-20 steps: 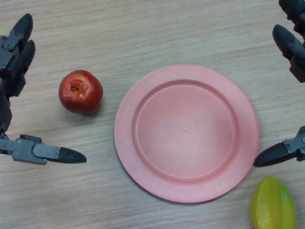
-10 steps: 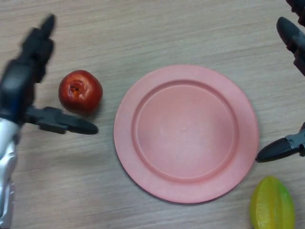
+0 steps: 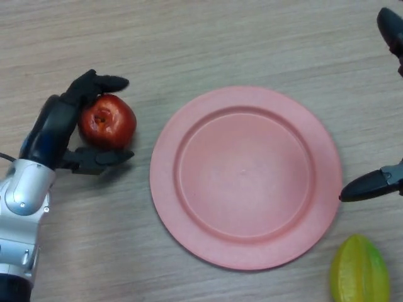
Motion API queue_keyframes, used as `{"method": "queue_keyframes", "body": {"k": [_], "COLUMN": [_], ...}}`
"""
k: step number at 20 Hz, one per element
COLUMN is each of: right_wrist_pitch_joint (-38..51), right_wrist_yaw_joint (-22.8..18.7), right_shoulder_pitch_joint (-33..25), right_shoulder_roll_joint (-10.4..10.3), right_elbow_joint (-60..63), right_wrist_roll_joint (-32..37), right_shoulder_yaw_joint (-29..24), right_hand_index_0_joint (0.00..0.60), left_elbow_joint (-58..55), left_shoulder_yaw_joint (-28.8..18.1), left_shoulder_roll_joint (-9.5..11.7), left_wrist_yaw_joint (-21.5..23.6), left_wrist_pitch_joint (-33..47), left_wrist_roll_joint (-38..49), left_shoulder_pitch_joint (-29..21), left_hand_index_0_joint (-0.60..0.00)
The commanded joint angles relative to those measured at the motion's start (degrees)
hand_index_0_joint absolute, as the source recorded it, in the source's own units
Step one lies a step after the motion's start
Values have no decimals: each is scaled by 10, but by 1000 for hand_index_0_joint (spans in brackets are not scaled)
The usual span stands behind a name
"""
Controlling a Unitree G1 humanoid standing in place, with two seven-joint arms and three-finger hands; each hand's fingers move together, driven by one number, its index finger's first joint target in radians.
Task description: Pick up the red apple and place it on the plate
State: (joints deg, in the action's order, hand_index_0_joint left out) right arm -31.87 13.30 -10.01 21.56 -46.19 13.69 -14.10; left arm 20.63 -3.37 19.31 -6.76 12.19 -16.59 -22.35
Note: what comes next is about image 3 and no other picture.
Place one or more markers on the yellow green starfruit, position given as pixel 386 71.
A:
pixel 359 270

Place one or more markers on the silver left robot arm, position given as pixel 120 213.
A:
pixel 22 201

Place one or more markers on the red apple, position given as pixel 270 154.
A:
pixel 108 122

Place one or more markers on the pink round plate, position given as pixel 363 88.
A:
pixel 246 177

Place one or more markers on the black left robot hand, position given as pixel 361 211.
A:
pixel 53 129

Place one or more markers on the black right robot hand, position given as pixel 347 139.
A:
pixel 374 185

